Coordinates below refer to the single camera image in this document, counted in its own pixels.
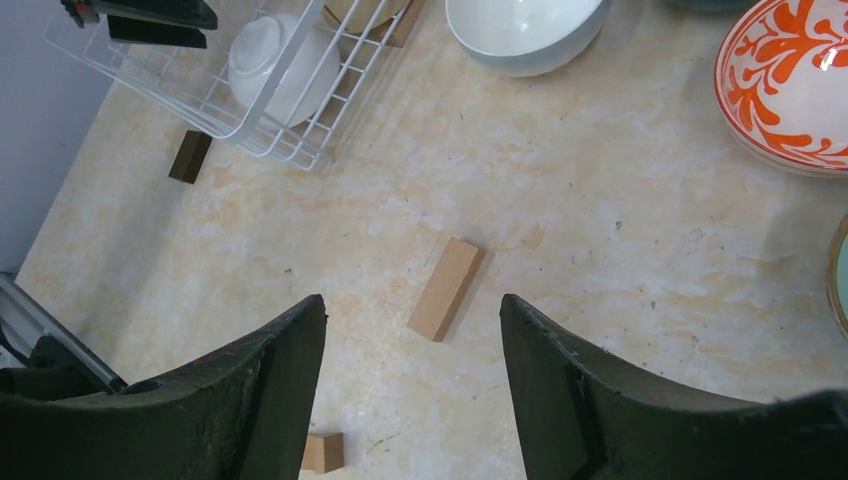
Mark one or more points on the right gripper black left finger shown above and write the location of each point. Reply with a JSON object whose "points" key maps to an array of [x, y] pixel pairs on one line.
{"points": [[241, 411]]}

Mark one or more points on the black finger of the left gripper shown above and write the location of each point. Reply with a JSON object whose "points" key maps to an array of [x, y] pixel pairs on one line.
{"points": [[132, 31], [184, 13]]}

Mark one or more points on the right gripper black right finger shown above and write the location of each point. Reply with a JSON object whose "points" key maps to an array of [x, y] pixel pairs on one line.
{"points": [[584, 413]]}

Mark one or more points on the mint green bowl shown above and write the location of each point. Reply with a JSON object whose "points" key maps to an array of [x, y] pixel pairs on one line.
{"points": [[836, 275]]}

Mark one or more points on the white footed bowl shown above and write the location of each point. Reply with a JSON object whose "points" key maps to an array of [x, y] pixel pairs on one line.
{"points": [[525, 38]]}

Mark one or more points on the white orange patterned bowl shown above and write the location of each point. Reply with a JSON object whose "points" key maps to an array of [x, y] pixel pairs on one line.
{"points": [[780, 80]]}

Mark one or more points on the beige leaf pattern bowl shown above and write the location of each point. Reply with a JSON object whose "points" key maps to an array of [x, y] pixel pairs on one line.
{"points": [[361, 14]]}

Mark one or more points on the dark bowl cream inside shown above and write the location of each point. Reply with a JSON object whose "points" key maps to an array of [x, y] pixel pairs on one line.
{"points": [[713, 6]]}

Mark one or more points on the wooden block under rack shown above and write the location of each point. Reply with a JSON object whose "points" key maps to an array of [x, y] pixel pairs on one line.
{"points": [[401, 27]]}

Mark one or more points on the arched wooden block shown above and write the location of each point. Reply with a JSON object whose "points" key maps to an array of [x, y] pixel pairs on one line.
{"points": [[324, 452]]}

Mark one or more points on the dark brown wooden block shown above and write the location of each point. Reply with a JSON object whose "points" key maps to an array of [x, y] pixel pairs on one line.
{"points": [[190, 156]]}

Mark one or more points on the light wooden block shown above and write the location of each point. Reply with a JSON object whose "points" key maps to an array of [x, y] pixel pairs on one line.
{"points": [[445, 289]]}

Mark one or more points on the white wire dish rack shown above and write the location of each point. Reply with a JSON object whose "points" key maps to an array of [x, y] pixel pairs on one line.
{"points": [[276, 78]]}

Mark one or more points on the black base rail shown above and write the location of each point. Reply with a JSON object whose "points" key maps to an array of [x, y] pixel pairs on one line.
{"points": [[36, 339]]}

